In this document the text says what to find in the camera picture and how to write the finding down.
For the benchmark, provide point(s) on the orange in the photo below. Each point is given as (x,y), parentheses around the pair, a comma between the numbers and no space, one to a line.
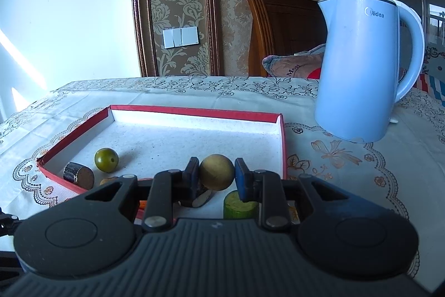
(143,204)

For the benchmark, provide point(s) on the green round fruit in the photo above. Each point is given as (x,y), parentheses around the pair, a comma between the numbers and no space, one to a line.
(106,160)

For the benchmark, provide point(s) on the white wall switch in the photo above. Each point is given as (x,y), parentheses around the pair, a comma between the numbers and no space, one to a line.
(180,37)

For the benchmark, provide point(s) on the green cylindrical fruit piece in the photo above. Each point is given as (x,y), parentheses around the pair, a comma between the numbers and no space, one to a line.
(236,208)

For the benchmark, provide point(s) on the red cardboard box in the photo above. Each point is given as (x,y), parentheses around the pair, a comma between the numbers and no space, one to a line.
(191,137)

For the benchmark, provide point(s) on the light blue electric kettle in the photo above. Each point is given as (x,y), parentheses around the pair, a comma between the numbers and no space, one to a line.
(358,74)

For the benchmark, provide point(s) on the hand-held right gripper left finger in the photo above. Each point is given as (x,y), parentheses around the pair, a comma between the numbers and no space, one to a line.
(190,176)

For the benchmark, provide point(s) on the large dark sugarcane piece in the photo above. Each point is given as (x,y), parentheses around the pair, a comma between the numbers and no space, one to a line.
(78,175)

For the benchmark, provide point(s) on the yellow-brown round fruit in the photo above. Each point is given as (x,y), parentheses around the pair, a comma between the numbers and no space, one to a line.
(216,171)

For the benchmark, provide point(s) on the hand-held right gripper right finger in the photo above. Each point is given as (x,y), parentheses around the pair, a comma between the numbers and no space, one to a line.
(241,182)

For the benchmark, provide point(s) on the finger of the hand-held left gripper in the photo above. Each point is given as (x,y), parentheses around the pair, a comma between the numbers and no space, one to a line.
(7,219)

